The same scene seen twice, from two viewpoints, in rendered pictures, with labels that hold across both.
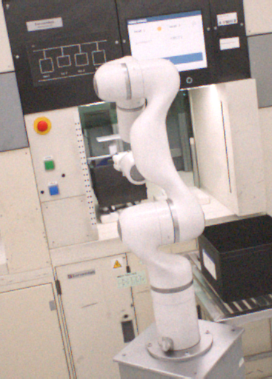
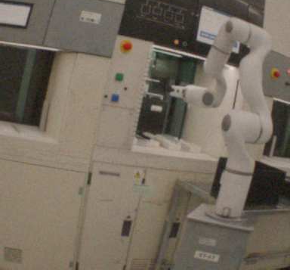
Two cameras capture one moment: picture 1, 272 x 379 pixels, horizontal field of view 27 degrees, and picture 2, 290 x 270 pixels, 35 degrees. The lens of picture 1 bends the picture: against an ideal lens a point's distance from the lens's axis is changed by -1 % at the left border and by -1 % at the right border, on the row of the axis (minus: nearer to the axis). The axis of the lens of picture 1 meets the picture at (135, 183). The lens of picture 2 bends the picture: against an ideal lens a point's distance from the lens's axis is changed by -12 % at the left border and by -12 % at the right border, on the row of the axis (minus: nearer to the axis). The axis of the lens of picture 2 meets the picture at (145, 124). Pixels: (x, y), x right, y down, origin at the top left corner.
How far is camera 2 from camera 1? 1.00 m
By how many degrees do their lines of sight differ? 20
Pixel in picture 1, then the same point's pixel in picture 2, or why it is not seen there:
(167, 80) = (268, 41)
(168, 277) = (246, 164)
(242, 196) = not seen: hidden behind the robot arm
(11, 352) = (41, 215)
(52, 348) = (70, 223)
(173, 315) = (239, 192)
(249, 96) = not seen: hidden behind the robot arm
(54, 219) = (106, 122)
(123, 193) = (146, 123)
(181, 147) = not seen: hidden behind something
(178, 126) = (165, 96)
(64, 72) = (155, 17)
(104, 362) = (102, 245)
